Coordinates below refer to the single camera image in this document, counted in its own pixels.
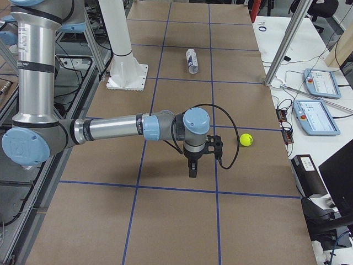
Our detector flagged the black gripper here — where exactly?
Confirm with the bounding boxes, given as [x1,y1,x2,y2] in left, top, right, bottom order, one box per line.
[183,148,205,178]

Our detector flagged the clear tennis ball can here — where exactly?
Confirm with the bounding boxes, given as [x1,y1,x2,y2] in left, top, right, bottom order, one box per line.
[186,49,199,75]

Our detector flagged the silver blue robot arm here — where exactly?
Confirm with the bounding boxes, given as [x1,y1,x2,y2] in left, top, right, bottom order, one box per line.
[2,1,210,177]

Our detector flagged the yellow tennis ball near edge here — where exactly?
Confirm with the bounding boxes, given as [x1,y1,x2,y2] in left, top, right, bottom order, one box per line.
[239,133,253,147]

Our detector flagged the orange black electronics board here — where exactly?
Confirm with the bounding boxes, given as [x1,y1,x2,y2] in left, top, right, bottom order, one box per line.
[276,108,294,146]

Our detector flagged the black box with label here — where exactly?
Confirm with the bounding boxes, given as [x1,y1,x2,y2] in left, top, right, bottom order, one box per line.
[291,154,328,199]

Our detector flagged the near teach pendant tablet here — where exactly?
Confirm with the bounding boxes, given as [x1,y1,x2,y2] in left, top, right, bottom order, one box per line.
[293,99,340,136]

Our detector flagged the teach pendant tablet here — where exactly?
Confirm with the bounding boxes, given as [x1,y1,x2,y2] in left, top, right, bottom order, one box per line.
[304,68,341,99]
[293,99,340,136]

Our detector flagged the black computer monitor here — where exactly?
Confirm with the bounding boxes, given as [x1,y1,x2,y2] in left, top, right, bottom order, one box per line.
[319,140,352,216]

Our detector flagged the far teach pendant tablet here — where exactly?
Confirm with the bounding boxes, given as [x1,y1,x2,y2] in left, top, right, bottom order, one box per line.
[304,68,341,99]

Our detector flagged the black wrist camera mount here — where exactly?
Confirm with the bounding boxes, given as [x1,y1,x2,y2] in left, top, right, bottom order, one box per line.
[204,135,223,161]

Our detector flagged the black camera cable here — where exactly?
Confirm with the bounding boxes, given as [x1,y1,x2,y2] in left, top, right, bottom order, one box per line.
[170,103,240,169]

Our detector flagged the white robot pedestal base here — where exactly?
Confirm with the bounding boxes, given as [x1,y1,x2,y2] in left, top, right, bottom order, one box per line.
[99,0,148,91]

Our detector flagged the aluminium frame post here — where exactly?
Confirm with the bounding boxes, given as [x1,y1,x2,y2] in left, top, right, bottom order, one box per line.
[264,0,312,86]

